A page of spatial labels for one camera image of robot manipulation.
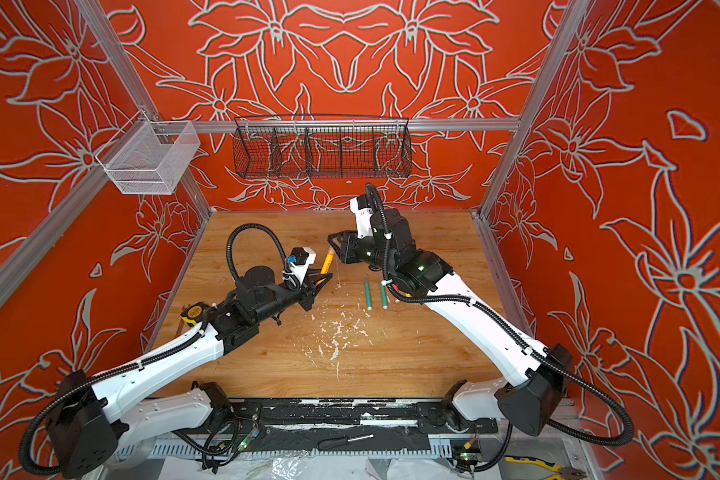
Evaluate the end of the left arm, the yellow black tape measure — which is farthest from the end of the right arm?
the yellow black tape measure

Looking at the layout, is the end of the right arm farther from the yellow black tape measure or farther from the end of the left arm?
the yellow black tape measure

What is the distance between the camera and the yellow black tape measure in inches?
35.1
